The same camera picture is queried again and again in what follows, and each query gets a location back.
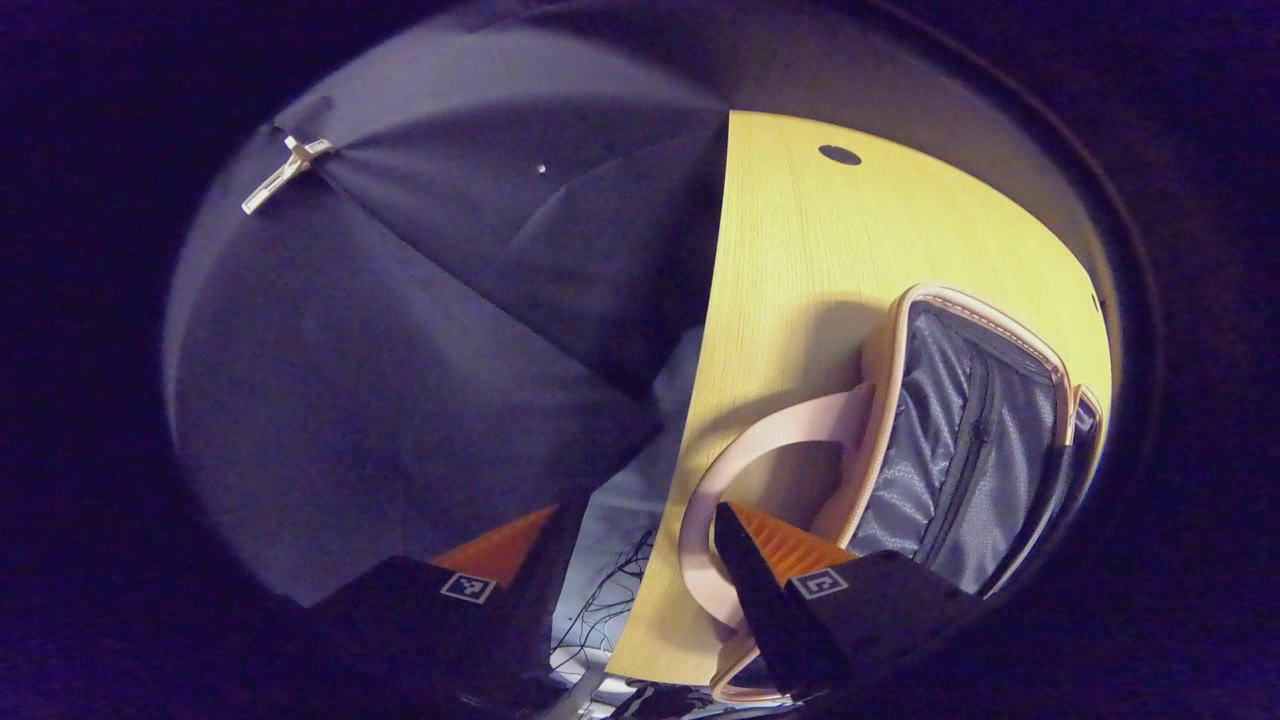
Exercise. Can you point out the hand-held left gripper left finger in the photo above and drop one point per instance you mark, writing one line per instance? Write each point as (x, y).
(420, 620)

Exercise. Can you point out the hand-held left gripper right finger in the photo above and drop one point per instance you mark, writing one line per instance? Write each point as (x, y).
(770, 600)

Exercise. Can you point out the pale pink suitcase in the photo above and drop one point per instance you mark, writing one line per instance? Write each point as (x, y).
(940, 450)

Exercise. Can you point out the black backdrop cloth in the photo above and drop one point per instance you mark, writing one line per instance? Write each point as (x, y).
(400, 350)

